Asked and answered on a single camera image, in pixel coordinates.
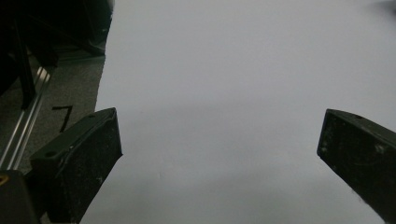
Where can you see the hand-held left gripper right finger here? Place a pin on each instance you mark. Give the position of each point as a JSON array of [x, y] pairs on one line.
[[361, 155]]

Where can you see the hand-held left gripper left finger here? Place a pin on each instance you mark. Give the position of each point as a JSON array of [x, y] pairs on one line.
[[81, 161]]

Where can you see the aluminium frame rail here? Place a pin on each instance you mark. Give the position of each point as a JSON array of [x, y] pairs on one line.
[[25, 124]]

